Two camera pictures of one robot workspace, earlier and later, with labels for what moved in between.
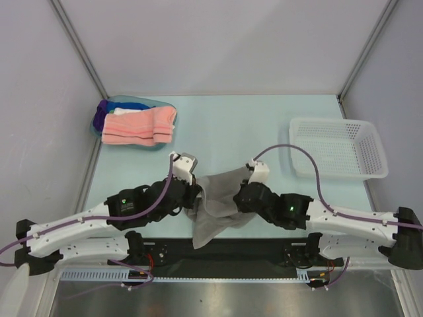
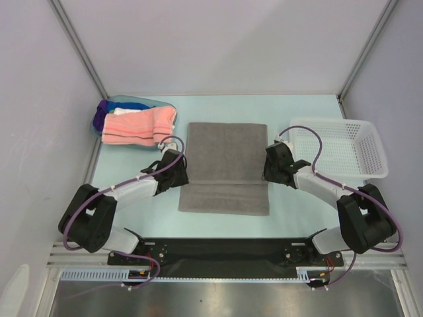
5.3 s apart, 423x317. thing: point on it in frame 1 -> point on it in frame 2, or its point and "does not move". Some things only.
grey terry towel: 215,211 -> 224,171
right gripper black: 241,198 -> 270,168
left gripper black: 192,191 -> 183,179
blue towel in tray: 112,105 does not move
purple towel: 102,109 does not move
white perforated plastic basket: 344,148 does not move
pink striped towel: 140,128 does not move
